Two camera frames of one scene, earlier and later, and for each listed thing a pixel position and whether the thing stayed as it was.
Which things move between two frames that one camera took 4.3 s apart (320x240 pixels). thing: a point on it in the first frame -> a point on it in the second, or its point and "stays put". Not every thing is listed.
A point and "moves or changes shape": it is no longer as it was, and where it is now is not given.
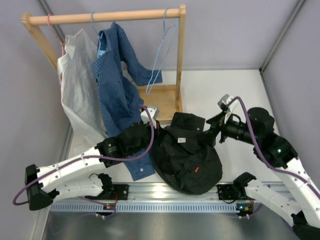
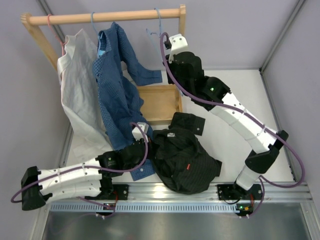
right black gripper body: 226,129 -> 173,70
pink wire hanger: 62,43 stays put
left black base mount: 120,192 stays put
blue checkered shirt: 115,74 stays put
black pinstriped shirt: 184,156 moves or changes shape
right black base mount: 228,192 stays put
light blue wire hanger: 154,63 -> 156,38
